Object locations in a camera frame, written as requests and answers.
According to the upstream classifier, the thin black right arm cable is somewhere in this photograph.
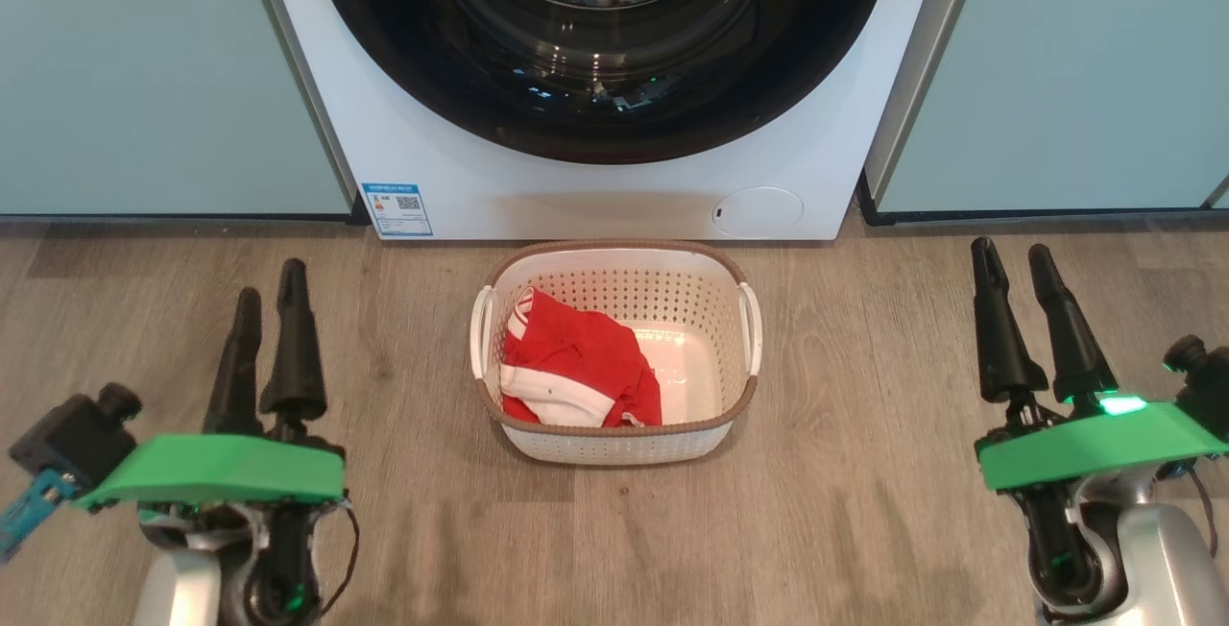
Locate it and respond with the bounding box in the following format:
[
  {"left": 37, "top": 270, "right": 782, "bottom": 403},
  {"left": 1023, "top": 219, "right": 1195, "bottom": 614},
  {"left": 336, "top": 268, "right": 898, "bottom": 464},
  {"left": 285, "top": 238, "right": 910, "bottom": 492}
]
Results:
[{"left": 1183, "top": 461, "right": 1220, "bottom": 560}]

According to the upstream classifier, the red and white garment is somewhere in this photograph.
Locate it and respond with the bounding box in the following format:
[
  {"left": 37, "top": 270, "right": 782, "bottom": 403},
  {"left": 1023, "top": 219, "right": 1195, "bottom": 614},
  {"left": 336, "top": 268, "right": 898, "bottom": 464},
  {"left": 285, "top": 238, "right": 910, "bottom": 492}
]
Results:
[{"left": 499, "top": 286, "right": 663, "bottom": 428}]

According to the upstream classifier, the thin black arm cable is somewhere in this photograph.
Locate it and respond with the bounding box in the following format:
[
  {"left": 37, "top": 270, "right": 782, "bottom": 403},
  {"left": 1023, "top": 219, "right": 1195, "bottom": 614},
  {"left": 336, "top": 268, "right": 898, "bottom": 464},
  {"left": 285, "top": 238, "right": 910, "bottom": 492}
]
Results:
[
  {"left": 1183, "top": 461, "right": 1220, "bottom": 560},
  {"left": 319, "top": 499, "right": 362, "bottom": 619}
]

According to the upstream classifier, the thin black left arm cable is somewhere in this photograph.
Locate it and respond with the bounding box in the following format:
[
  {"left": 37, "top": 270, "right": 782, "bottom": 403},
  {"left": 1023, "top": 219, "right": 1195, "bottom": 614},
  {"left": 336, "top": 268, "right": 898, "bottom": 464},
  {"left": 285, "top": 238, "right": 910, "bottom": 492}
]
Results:
[{"left": 319, "top": 499, "right": 362, "bottom": 619}]

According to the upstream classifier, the round dark washer door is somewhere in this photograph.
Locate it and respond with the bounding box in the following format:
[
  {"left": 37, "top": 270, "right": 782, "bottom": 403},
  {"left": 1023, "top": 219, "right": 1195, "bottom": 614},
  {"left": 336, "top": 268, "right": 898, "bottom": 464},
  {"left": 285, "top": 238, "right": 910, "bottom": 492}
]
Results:
[{"left": 309, "top": 0, "right": 894, "bottom": 164}]

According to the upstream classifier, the white perforated laundry basket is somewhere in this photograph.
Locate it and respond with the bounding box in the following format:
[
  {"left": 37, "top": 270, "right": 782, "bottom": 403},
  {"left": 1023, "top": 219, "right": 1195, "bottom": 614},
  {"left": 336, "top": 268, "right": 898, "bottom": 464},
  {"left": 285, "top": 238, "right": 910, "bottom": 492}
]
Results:
[{"left": 469, "top": 240, "right": 764, "bottom": 467}]

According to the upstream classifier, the blue plastic camera bracket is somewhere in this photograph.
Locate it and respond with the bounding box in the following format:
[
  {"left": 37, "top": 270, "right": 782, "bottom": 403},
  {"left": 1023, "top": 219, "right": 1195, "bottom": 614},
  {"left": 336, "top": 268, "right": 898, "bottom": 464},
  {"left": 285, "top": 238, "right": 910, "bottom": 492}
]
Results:
[{"left": 0, "top": 470, "right": 76, "bottom": 565}]

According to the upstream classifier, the round white filter cover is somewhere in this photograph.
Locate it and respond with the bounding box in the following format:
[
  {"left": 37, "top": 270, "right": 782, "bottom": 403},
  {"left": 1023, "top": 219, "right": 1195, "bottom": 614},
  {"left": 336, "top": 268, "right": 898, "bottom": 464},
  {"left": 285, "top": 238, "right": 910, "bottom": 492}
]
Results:
[{"left": 712, "top": 186, "right": 805, "bottom": 240}]

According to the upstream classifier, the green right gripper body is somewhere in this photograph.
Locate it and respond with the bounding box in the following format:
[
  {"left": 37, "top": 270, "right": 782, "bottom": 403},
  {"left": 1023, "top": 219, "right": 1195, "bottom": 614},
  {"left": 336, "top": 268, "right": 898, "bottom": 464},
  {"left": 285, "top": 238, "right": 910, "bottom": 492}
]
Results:
[{"left": 975, "top": 392, "right": 1229, "bottom": 494}]

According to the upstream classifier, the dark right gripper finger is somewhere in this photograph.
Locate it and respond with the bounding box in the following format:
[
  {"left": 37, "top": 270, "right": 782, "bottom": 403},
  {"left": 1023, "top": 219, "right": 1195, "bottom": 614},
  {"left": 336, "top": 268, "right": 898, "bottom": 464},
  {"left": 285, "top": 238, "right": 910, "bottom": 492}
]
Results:
[
  {"left": 1027, "top": 243, "right": 1121, "bottom": 406},
  {"left": 970, "top": 236, "right": 1049, "bottom": 406}
]

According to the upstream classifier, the blue energy label sticker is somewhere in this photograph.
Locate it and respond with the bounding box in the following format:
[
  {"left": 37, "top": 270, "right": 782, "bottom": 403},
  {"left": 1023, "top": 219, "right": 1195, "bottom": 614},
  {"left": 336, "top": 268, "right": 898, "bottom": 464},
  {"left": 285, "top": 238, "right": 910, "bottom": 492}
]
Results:
[{"left": 361, "top": 183, "right": 434, "bottom": 238}]

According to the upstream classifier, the pale green cabinet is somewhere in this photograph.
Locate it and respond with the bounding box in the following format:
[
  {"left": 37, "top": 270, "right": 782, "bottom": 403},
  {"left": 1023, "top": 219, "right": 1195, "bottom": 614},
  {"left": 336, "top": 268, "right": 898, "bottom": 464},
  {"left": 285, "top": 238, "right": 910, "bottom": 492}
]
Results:
[
  {"left": 864, "top": 0, "right": 1229, "bottom": 226},
  {"left": 0, "top": 0, "right": 354, "bottom": 222}
]

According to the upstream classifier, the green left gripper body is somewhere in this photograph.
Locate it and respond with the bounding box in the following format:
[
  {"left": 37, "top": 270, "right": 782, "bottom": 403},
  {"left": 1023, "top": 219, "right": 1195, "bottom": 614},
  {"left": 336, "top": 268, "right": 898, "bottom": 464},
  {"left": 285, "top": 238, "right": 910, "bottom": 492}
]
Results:
[{"left": 75, "top": 432, "right": 349, "bottom": 552}]

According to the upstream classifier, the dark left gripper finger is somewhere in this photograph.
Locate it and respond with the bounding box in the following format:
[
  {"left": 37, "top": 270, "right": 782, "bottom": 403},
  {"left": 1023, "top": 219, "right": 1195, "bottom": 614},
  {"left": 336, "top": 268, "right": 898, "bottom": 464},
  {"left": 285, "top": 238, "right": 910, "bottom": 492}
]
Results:
[
  {"left": 202, "top": 287, "right": 266, "bottom": 437},
  {"left": 259, "top": 258, "right": 328, "bottom": 437}
]

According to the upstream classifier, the white front-load washing machine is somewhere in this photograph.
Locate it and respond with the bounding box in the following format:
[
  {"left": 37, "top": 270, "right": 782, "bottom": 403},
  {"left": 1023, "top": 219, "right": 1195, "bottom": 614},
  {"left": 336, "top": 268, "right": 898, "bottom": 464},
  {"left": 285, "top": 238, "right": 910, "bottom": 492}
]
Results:
[{"left": 257, "top": 0, "right": 947, "bottom": 241}]

